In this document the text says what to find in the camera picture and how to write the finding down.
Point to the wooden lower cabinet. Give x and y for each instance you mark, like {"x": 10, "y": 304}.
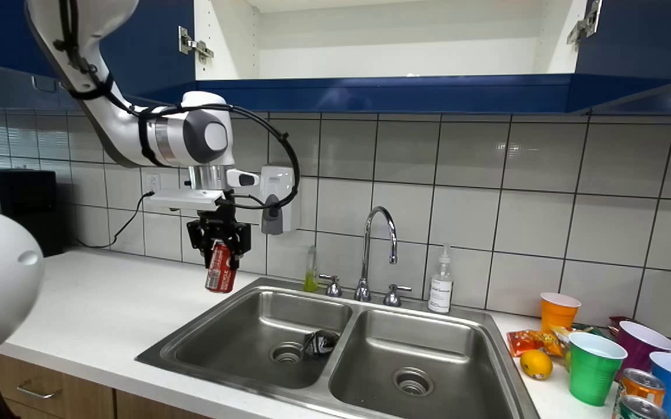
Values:
{"x": 31, "y": 393}

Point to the green plastic cup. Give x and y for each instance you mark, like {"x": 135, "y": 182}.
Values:
{"x": 592, "y": 366}

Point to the grey wall plug adapter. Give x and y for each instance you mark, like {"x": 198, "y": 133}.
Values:
{"x": 271, "y": 217}

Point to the tin can on counter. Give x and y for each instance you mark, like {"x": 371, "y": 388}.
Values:
{"x": 639, "y": 397}

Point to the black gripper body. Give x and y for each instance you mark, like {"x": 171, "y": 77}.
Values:
{"x": 219, "y": 225}

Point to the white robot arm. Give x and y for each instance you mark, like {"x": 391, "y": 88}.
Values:
{"x": 192, "y": 133}

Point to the yellow lemon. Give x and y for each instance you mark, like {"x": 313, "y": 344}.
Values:
{"x": 537, "y": 364}

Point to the orange snack bag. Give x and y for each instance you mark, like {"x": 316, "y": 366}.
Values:
{"x": 521, "y": 342}

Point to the stainless steel double sink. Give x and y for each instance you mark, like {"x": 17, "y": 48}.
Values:
{"x": 390, "y": 361}

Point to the black coffee maker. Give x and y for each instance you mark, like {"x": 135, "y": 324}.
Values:
{"x": 31, "y": 198}

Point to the red soda can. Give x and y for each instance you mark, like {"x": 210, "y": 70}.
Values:
{"x": 219, "y": 276}

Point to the orange plastic cup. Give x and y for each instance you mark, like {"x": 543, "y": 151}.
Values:
{"x": 557, "y": 310}

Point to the clear soap bottle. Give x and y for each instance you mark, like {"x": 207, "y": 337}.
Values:
{"x": 440, "y": 286}

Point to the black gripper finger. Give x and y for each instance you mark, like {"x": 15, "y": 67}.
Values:
{"x": 234, "y": 254}
{"x": 206, "y": 250}

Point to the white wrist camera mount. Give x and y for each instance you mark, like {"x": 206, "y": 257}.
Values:
{"x": 207, "y": 187}

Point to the purple plastic cup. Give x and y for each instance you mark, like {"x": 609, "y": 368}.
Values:
{"x": 639, "y": 342}

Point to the green dish soap bottle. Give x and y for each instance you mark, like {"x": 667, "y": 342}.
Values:
{"x": 311, "y": 281}

